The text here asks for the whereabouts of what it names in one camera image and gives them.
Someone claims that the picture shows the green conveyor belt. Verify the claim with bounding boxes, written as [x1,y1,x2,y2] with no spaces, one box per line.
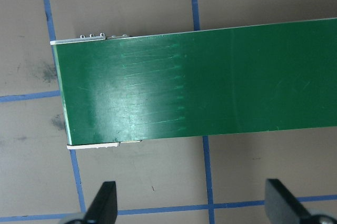
[49,17,337,151]

